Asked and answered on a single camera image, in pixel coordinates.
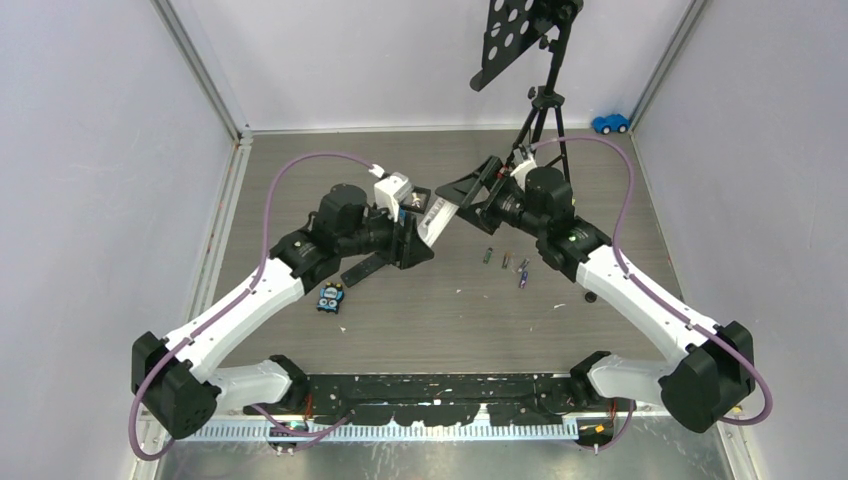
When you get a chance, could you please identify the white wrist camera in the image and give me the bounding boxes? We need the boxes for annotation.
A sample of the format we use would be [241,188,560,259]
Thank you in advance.
[508,146,538,192]
[374,172,413,223]

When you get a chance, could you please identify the blue robot face toy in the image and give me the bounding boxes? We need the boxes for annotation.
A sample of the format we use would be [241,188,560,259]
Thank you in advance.
[316,282,345,314]

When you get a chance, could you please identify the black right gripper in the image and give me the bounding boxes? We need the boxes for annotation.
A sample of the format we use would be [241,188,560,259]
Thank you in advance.
[436,156,547,239]

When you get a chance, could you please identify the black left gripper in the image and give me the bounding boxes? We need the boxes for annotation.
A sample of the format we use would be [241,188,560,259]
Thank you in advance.
[338,199,432,269]

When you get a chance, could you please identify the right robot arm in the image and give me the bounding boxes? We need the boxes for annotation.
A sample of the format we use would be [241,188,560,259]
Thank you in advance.
[436,163,758,433]

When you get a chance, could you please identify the black tripod stand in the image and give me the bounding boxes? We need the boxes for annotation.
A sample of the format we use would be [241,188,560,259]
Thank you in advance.
[469,0,585,148]

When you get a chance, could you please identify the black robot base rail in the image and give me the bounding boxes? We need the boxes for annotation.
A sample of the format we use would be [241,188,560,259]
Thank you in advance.
[241,368,636,427]

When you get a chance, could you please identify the blue toy car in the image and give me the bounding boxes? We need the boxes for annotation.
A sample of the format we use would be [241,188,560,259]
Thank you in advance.
[591,114,630,135]

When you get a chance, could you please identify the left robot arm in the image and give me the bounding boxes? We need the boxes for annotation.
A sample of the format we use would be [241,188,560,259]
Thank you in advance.
[131,174,457,440]

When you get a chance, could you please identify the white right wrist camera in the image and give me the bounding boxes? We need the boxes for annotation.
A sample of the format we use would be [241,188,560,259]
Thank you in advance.
[508,146,538,192]

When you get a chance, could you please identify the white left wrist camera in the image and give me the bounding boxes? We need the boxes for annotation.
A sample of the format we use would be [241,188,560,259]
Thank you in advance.
[374,172,413,223]

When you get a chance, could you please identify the white remote control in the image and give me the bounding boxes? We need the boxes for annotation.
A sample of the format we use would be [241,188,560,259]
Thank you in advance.
[417,197,459,247]

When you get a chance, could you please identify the black square frame box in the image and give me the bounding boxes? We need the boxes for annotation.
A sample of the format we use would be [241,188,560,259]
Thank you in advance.
[400,188,431,214]

